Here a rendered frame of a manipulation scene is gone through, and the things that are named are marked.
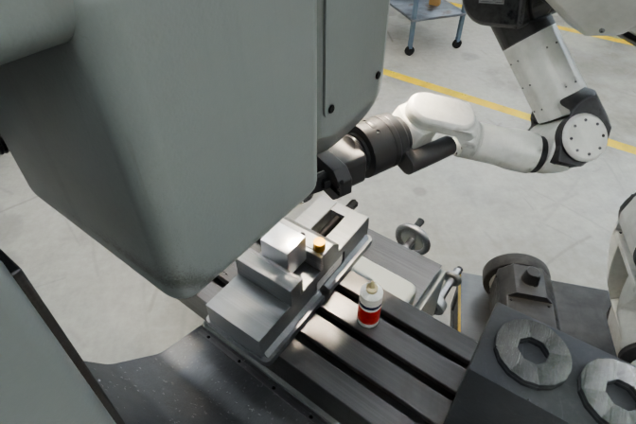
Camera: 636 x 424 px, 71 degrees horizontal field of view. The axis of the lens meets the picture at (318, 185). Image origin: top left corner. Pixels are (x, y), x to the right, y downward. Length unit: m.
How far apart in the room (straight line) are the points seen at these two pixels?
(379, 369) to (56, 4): 0.71
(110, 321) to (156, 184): 1.86
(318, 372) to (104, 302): 1.53
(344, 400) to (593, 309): 0.92
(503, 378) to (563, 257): 1.85
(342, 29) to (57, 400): 0.35
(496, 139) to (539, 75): 0.13
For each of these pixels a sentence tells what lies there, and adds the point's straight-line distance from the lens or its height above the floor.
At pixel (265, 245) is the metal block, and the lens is 0.79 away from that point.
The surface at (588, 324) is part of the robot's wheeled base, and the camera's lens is 1.48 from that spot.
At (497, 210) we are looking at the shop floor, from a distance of 2.57.
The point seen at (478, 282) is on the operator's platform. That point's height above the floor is 0.40.
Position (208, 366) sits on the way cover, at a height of 0.87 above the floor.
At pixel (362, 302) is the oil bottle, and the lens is 0.80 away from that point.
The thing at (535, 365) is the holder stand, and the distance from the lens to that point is 0.64.
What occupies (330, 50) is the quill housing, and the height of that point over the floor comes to 1.48.
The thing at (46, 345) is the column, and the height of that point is 1.47.
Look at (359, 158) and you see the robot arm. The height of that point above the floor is 1.26.
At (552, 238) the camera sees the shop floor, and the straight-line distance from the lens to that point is 2.53.
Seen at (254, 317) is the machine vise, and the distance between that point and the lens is 0.79.
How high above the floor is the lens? 1.65
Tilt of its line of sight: 41 degrees down
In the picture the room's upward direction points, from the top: straight up
